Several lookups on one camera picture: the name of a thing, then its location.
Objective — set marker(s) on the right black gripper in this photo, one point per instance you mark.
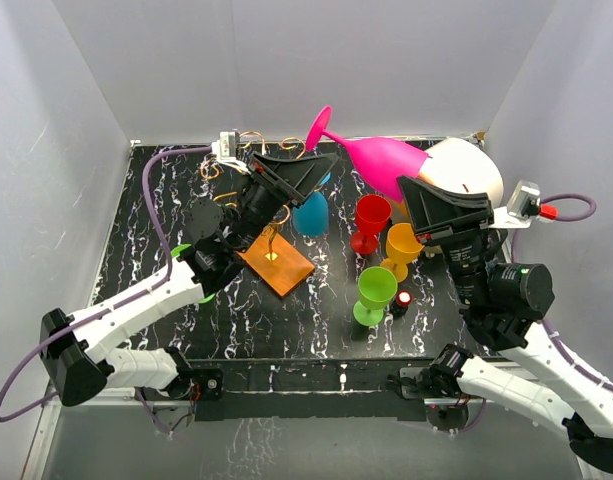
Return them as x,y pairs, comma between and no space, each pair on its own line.
439,216

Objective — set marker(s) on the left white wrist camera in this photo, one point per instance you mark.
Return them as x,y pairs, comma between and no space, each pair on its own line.
224,149

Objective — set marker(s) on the pink plastic wine glass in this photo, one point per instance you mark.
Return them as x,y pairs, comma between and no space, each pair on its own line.
380,161

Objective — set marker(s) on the orange plastic wine glass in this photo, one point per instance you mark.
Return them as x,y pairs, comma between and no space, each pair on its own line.
402,248

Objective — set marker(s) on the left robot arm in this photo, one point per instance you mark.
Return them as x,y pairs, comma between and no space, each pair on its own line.
80,351

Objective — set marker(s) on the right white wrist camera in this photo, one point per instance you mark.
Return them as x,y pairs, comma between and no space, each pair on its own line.
523,207

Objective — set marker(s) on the blue plastic wine glass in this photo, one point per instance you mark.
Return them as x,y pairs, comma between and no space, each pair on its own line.
311,218

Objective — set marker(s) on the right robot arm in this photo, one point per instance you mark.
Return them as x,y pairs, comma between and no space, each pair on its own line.
503,306

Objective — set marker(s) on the gold wire wine glass rack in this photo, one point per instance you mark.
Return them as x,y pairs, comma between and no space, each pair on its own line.
277,262

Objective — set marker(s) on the red plastic wine glass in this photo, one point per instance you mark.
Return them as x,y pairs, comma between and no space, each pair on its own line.
371,217

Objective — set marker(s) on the small red black button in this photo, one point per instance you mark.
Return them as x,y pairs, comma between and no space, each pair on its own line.
400,304

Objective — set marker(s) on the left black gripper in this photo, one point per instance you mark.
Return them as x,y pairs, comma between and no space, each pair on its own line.
295,179

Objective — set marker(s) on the orange and white cylinder box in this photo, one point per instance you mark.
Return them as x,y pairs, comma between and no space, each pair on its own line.
459,166

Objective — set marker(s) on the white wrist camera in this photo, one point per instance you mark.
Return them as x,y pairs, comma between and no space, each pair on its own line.
224,149
523,207

